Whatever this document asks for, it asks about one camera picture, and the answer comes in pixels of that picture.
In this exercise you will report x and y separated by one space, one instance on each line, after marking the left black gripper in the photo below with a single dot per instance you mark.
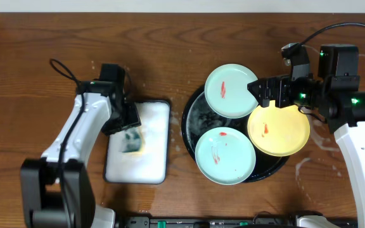
125 120

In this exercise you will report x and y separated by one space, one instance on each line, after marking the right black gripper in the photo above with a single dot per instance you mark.
282 83

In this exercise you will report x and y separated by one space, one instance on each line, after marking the green yellow foamy sponge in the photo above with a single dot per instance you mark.
132 141

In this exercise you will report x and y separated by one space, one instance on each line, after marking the mint green plate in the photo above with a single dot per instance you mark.
225 156
226 91

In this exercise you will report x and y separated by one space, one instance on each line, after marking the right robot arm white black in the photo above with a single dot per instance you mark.
337 98

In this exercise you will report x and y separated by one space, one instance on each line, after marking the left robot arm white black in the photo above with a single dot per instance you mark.
56 190

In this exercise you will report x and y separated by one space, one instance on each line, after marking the black rectangular tray with foam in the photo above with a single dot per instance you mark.
139 155

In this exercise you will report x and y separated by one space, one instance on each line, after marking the round black tray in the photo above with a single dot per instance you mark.
198 118

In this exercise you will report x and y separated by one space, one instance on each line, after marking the yellow plate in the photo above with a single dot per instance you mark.
278 131

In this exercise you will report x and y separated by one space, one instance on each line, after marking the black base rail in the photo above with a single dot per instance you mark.
262 219

